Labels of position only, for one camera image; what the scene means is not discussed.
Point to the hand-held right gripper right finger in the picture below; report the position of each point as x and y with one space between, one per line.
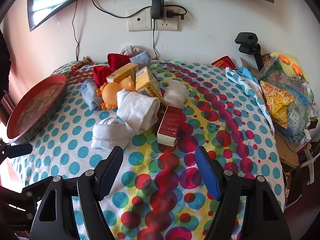
207 177

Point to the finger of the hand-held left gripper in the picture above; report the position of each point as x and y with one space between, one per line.
18 150

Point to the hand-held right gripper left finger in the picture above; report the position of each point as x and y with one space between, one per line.
107 177

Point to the small white sock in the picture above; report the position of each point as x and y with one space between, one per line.
107 132

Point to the red round tray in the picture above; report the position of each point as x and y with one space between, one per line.
37 105

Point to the dark red box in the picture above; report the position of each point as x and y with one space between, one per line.
170 125

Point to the large white sock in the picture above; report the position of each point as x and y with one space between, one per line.
137 110

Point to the blue-grey sock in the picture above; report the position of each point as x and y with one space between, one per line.
141 58
90 95

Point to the orange rubber toy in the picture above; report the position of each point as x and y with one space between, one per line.
112 92

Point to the clear plastic bag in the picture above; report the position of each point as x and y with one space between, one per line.
176 92

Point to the yellow medicine box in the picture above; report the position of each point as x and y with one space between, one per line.
122 72
147 82

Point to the plain red sock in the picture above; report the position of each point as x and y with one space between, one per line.
117 61

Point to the white knotted sock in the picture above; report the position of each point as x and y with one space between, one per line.
128 49

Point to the polka dot tablecloth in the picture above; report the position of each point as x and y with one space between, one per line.
225 130

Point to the brown cardboard box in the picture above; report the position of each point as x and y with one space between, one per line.
290 152

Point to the white blue-patterned cloth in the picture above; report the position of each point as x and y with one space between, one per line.
250 85

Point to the red candy wrapper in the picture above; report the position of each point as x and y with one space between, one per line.
77 65

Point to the plastic bag of snacks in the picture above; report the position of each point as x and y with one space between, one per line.
287 105

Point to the brown wrapper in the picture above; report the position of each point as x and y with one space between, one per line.
86 60

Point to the red foil packet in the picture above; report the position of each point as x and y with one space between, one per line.
223 62

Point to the yellow knitted toy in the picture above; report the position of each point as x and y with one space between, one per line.
287 62

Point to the curved black monitor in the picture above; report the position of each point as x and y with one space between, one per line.
50 5

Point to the black power adapter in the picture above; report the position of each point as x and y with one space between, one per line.
157 7

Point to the black clamp mount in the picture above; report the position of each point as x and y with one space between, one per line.
246 38

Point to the white power wall socket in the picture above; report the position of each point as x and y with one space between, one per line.
168 25

